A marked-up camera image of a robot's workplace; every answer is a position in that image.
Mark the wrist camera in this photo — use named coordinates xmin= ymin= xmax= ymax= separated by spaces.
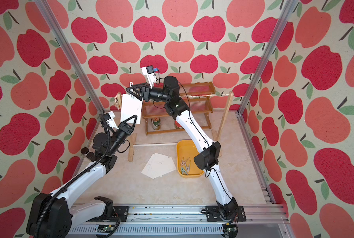
xmin=103 ymin=111 xmax=118 ymax=129
xmin=141 ymin=65 xmax=159 ymax=88

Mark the wooden string stand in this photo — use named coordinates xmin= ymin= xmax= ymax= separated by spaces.
xmin=113 ymin=91 xmax=234 ymax=162

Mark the yellow plastic tray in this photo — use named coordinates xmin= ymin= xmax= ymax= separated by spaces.
xmin=176 ymin=140 xmax=204 ymax=178

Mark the aluminium frame post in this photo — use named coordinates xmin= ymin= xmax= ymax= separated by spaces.
xmin=237 ymin=0 xmax=299 ymax=117
xmin=34 ymin=0 xmax=105 ymax=114

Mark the red lid tin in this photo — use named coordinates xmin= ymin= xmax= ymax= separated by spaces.
xmin=174 ymin=121 xmax=183 ymax=130

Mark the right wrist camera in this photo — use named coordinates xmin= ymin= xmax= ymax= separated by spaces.
xmin=141 ymin=65 xmax=159 ymax=88

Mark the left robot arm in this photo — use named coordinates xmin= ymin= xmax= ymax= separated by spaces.
xmin=26 ymin=112 xmax=137 ymax=238

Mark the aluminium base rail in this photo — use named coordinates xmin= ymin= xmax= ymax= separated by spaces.
xmin=35 ymin=203 xmax=295 ymax=238

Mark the wooden shelf rack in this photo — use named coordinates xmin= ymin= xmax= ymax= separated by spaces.
xmin=142 ymin=88 xmax=213 ymax=135

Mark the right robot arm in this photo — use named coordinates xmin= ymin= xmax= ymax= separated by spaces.
xmin=126 ymin=76 xmax=246 ymax=222

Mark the left aluminium frame post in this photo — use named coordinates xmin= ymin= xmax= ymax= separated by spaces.
xmin=34 ymin=0 xmax=105 ymax=114

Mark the white postcard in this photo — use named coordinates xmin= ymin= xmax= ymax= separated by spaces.
xmin=121 ymin=94 xmax=143 ymax=124
xmin=148 ymin=153 xmax=169 ymax=179
xmin=141 ymin=154 xmax=155 ymax=179
xmin=155 ymin=156 xmax=176 ymax=177

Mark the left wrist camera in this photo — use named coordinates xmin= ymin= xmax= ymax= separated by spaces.
xmin=103 ymin=111 xmax=118 ymax=129

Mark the right aluminium frame post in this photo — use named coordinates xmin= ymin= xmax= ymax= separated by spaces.
xmin=237 ymin=0 xmax=299 ymax=117

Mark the green label can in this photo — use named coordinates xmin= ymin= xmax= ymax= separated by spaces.
xmin=151 ymin=117 xmax=161 ymax=131

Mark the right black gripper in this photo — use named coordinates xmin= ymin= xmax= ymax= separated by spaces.
xmin=129 ymin=84 xmax=172 ymax=107

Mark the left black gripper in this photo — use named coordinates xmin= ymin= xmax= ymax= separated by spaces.
xmin=108 ymin=115 xmax=137 ymax=155

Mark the pink clothespin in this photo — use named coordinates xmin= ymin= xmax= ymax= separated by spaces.
xmin=180 ymin=157 xmax=190 ymax=167

